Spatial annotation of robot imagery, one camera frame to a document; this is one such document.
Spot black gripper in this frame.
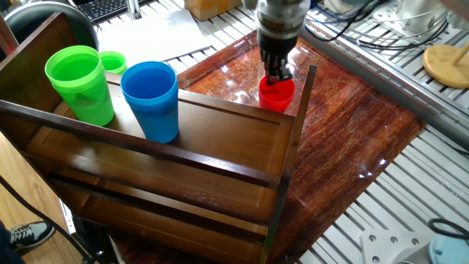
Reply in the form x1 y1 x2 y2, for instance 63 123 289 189
256 31 299 87

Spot red plastic cup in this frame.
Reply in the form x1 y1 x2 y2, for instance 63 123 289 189
258 76 296 114

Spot dark wooden shelf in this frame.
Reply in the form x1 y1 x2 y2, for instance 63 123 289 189
0 11 318 264

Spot wood grain table mat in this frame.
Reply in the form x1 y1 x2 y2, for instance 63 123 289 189
106 27 426 264

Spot yellowish cardboard box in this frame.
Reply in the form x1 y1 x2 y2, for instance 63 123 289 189
182 0 232 22

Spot white paper sheet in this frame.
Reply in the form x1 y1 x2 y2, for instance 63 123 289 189
95 9 217 69

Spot blue plastic cup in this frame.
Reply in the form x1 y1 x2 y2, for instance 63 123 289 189
119 60 180 144

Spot aluminium plate with cylinder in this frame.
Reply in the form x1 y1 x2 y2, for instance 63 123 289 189
372 0 451 34

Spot round wooden stand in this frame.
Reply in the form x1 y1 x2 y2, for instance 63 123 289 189
422 38 469 89

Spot green cup at bottom edge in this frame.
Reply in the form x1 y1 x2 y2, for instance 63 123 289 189
97 50 128 76

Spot black keyboard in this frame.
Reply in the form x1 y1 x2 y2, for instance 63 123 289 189
75 0 155 25

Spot green plastic cup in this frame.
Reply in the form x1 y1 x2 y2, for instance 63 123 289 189
43 45 115 128

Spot black chair with grey rim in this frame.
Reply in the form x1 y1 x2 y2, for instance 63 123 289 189
3 0 100 52

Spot grey sneaker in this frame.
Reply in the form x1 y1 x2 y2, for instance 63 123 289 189
7 221 56 252

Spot dark blue trouser leg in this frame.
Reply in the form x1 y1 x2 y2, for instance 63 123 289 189
0 219 23 264

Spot black gripper cable bundle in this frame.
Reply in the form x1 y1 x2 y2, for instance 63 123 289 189
303 0 389 42

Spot aluminium frame rail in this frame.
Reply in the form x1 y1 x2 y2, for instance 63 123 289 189
292 21 469 151

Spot black cables on table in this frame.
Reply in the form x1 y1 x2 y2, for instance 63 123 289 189
357 16 452 51

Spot metal post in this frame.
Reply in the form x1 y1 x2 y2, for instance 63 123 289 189
126 0 143 21

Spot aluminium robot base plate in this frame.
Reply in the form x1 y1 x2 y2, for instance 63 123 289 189
361 229 433 264

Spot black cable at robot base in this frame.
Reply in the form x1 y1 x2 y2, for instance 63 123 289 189
427 218 469 240

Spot black floor cable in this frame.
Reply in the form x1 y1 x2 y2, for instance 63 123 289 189
0 175 102 264

